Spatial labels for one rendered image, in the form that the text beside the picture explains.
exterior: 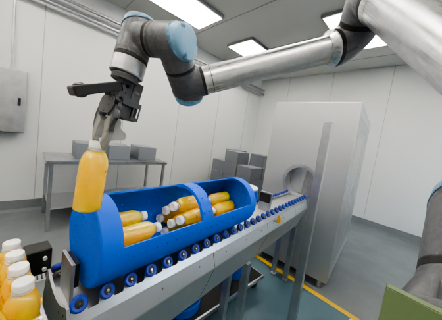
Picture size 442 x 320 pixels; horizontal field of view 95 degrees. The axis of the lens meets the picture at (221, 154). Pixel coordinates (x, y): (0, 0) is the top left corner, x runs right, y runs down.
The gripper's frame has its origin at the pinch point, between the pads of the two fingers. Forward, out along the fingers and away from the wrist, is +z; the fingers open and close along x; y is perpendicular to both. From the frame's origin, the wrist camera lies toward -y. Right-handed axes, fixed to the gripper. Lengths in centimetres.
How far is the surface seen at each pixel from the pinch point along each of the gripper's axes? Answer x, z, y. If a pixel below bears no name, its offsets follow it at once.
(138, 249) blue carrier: -6.9, 29.6, 17.6
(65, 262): 9.3, 38.5, 5.4
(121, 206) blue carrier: 19.7, 25.2, 25.9
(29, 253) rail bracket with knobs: 26, 43, 2
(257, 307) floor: -11, 114, 167
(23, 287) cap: -2.0, 35.1, -7.5
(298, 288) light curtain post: -40, 76, 158
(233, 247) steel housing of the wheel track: -11, 40, 80
